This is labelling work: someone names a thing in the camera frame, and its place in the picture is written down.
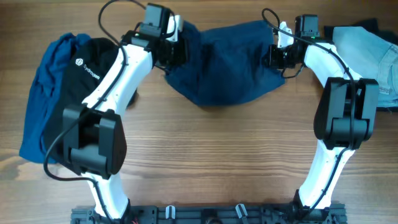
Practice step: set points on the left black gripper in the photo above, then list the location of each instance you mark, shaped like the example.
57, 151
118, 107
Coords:
183, 54

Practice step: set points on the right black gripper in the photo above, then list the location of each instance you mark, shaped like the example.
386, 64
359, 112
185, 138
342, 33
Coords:
270, 58

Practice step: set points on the dark blue shorts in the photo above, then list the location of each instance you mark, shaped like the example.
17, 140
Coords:
225, 66

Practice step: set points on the black polo shirt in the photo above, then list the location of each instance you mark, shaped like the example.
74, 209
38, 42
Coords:
77, 69

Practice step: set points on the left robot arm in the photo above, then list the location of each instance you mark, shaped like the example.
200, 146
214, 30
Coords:
94, 144

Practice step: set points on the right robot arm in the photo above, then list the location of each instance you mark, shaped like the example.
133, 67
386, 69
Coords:
346, 110

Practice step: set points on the folded light blue jeans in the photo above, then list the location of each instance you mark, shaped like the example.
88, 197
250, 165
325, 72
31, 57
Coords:
370, 62

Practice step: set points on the folded black garment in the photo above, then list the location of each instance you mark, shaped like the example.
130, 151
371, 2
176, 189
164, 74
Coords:
370, 25

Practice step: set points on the blue t-shirt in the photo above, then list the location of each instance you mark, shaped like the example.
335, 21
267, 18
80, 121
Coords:
45, 92

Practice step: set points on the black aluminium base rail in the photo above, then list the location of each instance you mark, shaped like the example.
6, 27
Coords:
240, 213

